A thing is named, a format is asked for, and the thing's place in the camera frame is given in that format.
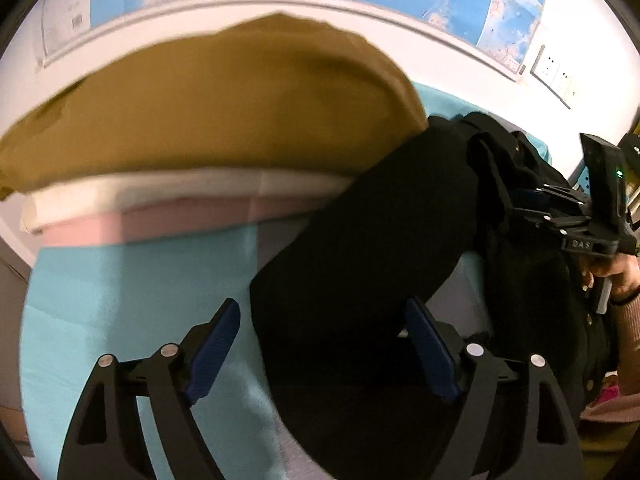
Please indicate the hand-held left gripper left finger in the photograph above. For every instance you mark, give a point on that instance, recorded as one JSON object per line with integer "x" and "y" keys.
{"x": 212, "y": 355}

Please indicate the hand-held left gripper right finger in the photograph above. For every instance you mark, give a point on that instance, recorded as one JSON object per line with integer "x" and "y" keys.
{"x": 435, "y": 355}

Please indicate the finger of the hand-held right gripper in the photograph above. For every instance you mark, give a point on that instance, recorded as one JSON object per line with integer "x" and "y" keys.
{"x": 550, "y": 196}
{"x": 555, "y": 221}

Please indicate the black garment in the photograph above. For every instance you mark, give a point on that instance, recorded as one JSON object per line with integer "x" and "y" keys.
{"x": 375, "y": 260}

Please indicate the person's right forearm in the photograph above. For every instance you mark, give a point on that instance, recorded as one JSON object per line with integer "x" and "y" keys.
{"x": 631, "y": 320}

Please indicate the person's right hand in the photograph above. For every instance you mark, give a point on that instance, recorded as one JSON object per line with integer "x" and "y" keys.
{"x": 620, "y": 272}

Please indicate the blue perforated plastic rack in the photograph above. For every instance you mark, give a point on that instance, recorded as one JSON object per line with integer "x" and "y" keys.
{"x": 580, "y": 180}

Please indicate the teal grey printed bed sheet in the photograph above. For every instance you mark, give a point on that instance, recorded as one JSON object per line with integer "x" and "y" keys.
{"x": 125, "y": 285}

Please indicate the pink folded garment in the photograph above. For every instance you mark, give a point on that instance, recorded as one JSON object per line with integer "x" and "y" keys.
{"x": 150, "y": 225}

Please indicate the white folded garment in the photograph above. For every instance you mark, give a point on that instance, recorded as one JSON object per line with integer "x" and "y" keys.
{"x": 150, "y": 192}

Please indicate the pink knit cloth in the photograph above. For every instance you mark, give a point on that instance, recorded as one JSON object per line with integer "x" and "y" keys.
{"x": 615, "y": 405}

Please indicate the mustard folded garment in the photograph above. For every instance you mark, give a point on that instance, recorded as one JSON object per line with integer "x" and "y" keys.
{"x": 200, "y": 110}

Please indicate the white wall power socket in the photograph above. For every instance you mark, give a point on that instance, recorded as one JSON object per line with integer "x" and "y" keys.
{"x": 546, "y": 66}
{"x": 564, "y": 87}

